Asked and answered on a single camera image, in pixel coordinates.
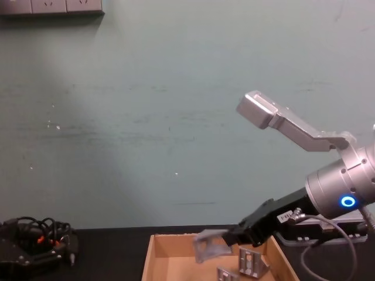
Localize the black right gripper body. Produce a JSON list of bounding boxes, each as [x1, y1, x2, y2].
[[234, 187, 317, 246]]

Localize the silver metal corner bracket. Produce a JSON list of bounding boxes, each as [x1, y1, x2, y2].
[[216, 266, 240, 281], [192, 229, 234, 263], [238, 247, 271, 277]]

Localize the shallow brown cardboard tray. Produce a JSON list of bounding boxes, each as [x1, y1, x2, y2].
[[141, 233, 300, 281]]

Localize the black table cloth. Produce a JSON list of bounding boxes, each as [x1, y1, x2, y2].
[[0, 224, 375, 281]]

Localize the thin dark gripper cable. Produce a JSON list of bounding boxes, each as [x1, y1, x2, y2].
[[288, 206, 375, 281]]

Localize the black corded tool orange parts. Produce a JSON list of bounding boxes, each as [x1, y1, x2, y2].
[[0, 216, 80, 268]]

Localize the white wall socket strip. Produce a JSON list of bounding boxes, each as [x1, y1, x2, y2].
[[0, 0, 105, 17]]

